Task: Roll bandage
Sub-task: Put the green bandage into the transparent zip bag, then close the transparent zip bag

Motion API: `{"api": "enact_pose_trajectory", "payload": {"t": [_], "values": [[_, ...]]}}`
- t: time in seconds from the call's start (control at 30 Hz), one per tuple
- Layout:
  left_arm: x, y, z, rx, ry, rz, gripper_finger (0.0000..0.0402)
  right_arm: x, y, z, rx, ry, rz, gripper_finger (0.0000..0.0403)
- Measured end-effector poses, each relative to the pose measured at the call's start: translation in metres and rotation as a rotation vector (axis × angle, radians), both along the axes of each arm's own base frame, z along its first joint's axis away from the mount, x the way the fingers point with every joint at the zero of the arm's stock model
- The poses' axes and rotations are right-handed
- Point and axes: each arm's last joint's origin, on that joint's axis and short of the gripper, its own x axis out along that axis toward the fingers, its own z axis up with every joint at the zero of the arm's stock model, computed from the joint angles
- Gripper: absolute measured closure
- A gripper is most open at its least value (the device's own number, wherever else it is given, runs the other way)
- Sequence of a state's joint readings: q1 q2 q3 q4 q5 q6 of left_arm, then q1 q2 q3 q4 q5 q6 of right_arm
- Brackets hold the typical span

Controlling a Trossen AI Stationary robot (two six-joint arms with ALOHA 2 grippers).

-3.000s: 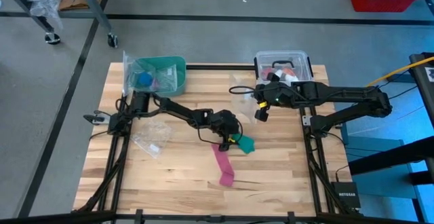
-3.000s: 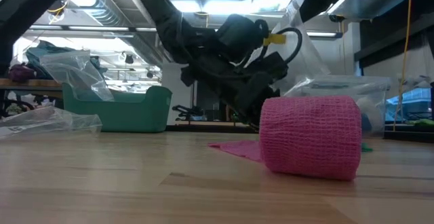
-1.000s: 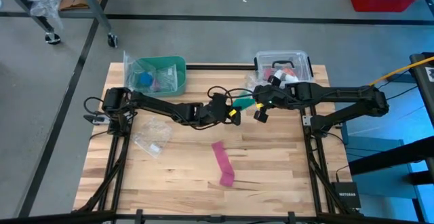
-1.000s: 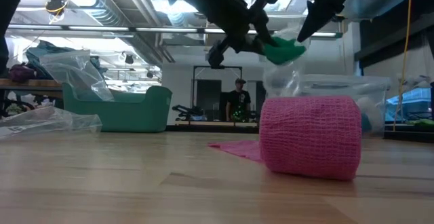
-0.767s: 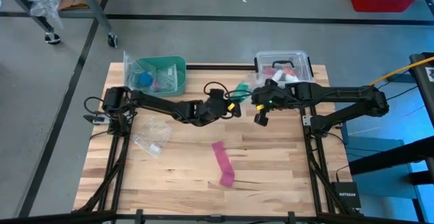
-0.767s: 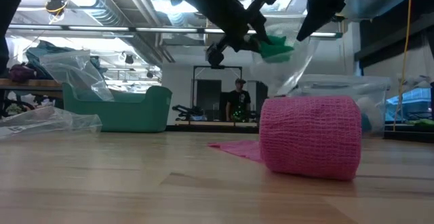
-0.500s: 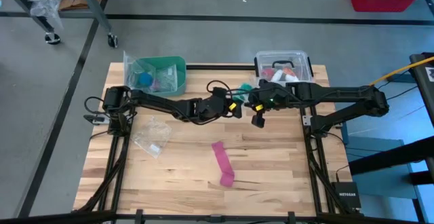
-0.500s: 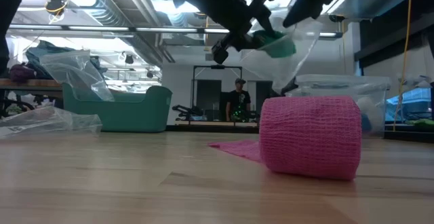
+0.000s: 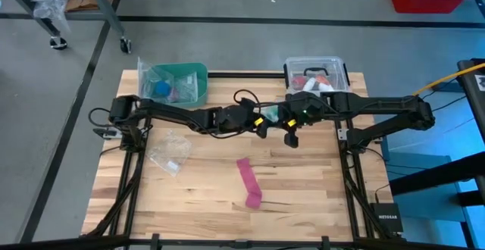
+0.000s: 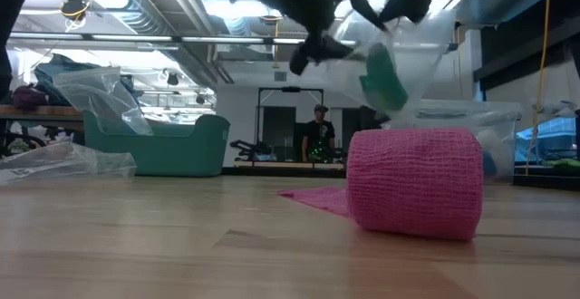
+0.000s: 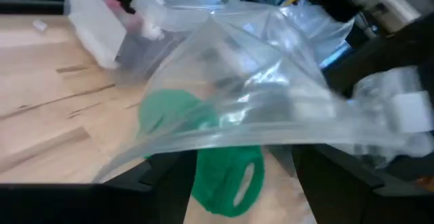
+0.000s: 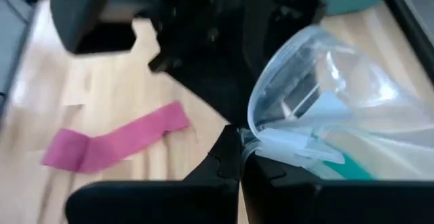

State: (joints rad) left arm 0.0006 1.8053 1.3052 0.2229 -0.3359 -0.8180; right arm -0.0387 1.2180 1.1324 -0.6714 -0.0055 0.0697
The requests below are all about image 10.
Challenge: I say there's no blue cloth heap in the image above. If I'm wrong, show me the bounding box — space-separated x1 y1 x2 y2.
33 53 137 108

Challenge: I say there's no silver ventilation duct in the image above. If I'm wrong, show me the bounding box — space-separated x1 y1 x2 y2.
67 0 237 90

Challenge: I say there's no green elastic bandage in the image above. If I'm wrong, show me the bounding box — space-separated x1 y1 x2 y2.
358 42 410 112

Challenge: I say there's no bright green cloth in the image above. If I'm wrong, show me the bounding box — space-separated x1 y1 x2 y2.
541 157 580 172

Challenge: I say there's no person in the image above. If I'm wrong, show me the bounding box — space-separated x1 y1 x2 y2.
301 103 338 164

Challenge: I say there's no long light bar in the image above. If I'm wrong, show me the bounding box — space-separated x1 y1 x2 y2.
6 30 459 54

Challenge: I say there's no crumpled clear plastic bag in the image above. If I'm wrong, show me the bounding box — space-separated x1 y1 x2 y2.
53 66 155 137

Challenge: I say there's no white mesh curtain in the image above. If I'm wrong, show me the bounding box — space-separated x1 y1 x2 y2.
527 40 580 121

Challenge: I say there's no clear plastic storage container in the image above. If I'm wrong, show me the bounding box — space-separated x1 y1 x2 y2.
398 99 523 186

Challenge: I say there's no wooden side table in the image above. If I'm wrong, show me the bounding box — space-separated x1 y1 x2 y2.
0 104 85 132

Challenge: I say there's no black metal frame rig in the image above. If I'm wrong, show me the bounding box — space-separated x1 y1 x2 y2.
256 86 326 163

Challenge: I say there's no black reel with yellow cord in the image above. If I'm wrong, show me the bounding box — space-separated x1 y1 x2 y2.
60 0 92 32

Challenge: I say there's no pink elastic bandage roll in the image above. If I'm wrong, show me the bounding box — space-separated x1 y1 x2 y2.
276 127 485 242

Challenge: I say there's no hanging yellow cable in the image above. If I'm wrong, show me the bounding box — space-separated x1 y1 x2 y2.
524 0 553 177

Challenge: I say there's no clear plastic zip bag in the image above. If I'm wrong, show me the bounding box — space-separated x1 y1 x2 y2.
324 7 458 121
0 140 138 188

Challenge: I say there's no purple bag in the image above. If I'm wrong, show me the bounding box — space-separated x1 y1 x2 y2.
11 84 50 111

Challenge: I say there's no teal plastic bin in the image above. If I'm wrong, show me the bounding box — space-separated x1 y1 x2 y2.
82 110 232 178

